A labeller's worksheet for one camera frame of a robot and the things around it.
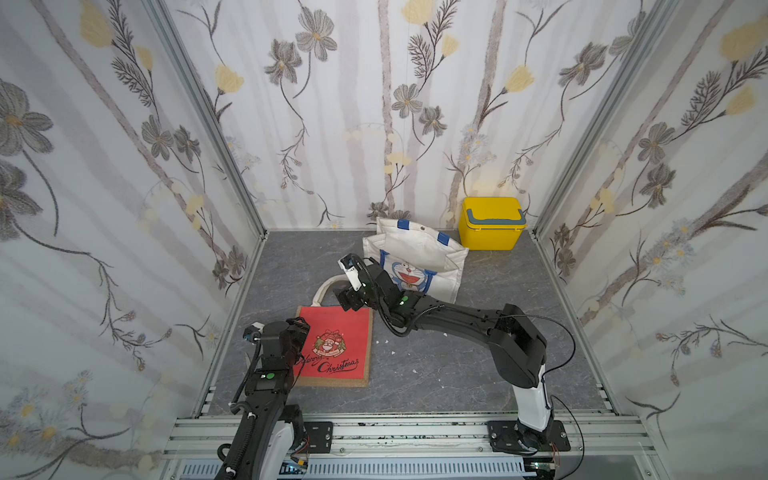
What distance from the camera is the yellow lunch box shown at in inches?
41.9

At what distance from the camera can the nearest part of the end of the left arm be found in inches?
25.7

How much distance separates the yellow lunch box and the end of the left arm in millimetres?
670
